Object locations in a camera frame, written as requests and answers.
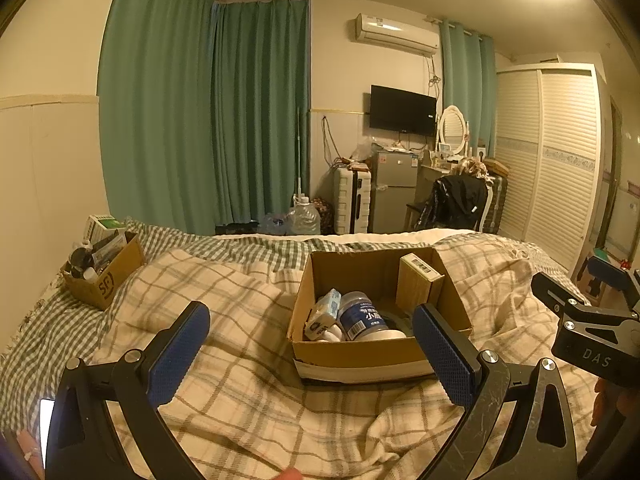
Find green curtain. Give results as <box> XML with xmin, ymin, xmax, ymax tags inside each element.
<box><xmin>210</xmin><ymin>0</ymin><xmax>311</xmax><ymax>236</ymax></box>
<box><xmin>97</xmin><ymin>0</ymin><xmax>217</xmax><ymax>234</ymax></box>

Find hanging wall cables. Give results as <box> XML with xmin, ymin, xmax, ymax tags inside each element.
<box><xmin>320</xmin><ymin>115</ymin><xmax>342</xmax><ymax>167</ymax></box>

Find blue label jar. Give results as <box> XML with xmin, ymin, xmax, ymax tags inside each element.
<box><xmin>339</xmin><ymin>291</ymin><xmax>386</xmax><ymax>342</ymax></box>

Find small cardboard box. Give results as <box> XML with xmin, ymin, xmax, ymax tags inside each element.
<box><xmin>61</xmin><ymin>231</ymin><xmax>146</xmax><ymax>311</ymax></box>

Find green white carton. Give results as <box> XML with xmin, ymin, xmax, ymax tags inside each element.
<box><xmin>87</xmin><ymin>215</ymin><xmax>126</xmax><ymax>244</ymax></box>

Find large cardboard box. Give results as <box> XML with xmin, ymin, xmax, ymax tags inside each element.
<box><xmin>286</xmin><ymin>246</ymin><xmax>473</xmax><ymax>385</ymax></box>

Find blond fluffy item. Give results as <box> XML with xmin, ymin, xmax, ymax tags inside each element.
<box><xmin>457</xmin><ymin>157</ymin><xmax>489</xmax><ymax>179</ymax></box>

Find silver small fridge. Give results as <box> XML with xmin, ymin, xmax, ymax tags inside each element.
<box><xmin>369</xmin><ymin>150</ymin><xmax>420</xmax><ymax>234</ymax></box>

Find green checkered bed sheet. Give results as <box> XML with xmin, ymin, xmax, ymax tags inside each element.
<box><xmin>0</xmin><ymin>217</ymin><xmax>571</xmax><ymax>411</ymax></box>

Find black jacket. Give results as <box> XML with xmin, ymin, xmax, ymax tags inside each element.
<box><xmin>417</xmin><ymin>174</ymin><xmax>488</xmax><ymax>233</ymax></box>

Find dark suitcase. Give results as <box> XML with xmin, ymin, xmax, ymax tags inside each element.
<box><xmin>482</xmin><ymin>172</ymin><xmax>509</xmax><ymax>234</ymax></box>

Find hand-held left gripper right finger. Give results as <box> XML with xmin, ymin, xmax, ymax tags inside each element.
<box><xmin>412</xmin><ymin>302</ymin><xmax>581</xmax><ymax>480</ymax></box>

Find cream box with barcode label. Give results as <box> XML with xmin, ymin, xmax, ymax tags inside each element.
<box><xmin>398</xmin><ymin>253</ymin><xmax>447</xmax><ymax>311</ymax></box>

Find room door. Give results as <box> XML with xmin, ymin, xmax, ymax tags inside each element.
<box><xmin>602</xmin><ymin>97</ymin><xmax>640</xmax><ymax>261</ymax></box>

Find white air conditioner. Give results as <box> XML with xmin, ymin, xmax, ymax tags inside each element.
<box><xmin>354</xmin><ymin>13</ymin><xmax>440</xmax><ymax>56</ymax></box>

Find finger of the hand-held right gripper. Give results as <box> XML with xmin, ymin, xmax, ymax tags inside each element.
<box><xmin>586</xmin><ymin>256</ymin><xmax>640</xmax><ymax>306</ymax></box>
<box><xmin>531</xmin><ymin>271</ymin><xmax>640</xmax><ymax>325</ymax></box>

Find person's right hand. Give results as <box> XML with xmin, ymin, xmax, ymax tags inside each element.
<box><xmin>592</xmin><ymin>379</ymin><xmax>640</xmax><ymax>429</ymax></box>

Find white pole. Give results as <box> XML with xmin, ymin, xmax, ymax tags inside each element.
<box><xmin>295</xmin><ymin>107</ymin><xmax>307</xmax><ymax>206</ymax></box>

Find white ribbed suitcase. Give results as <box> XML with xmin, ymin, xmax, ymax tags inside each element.
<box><xmin>333</xmin><ymin>166</ymin><xmax>373</xmax><ymax>234</ymax></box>

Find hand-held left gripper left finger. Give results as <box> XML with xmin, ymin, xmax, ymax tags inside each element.
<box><xmin>44</xmin><ymin>301</ymin><xmax>212</xmax><ymax>480</ymax></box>

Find light teal curtain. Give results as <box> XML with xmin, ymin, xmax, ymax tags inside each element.
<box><xmin>440</xmin><ymin>19</ymin><xmax>497</xmax><ymax>161</ymax></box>

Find brown plastic stool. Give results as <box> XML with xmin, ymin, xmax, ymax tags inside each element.
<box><xmin>577</xmin><ymin>247</ymin><xmax>608</xmax><ymax>306</ymax></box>

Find white tissue packet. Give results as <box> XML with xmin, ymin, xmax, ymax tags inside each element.
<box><xmin>305</xmin><ymin>289</ymin><xmax>343</xmax><ymax>341</ymax></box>

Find clear plastic bag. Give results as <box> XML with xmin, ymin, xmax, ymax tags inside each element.
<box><xmin>260</xmin><ymin>211</ymin><xmax>291</xmax><ymax>235</ymax></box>

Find black jar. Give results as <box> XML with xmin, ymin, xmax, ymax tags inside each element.
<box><xmin>69</xmin><ymin>247</ymin><xmax>95</xmax><ymax>279</ymax></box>

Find clear water jug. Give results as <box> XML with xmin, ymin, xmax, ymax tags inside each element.
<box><xmin>289</xmin><ymin>195</ymin><xmax>321</xmax><ymax>236</ymax></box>

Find black wall television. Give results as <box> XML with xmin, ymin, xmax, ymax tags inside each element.
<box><xmin>370</xmin><ymin>85</ymin><xmax>437</xmax><ymax>137</ymax></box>

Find white louvered wardrobe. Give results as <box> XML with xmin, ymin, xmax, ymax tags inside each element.
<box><xmin>495</xmin><ymin>62</ymin><xmax>608</xmax><ymax>271</ymax></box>

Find dark patterned bag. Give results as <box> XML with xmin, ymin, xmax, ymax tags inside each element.
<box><xmin>312</xmin><ymin>199</ymin><xmax>335</xmax><ymax>234</ymax></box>

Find white oval mirror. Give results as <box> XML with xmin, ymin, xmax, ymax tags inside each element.
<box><xmin>438</xmin><ymin>105</ymin><xmax>470</xmax><ymax>155</ymax></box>

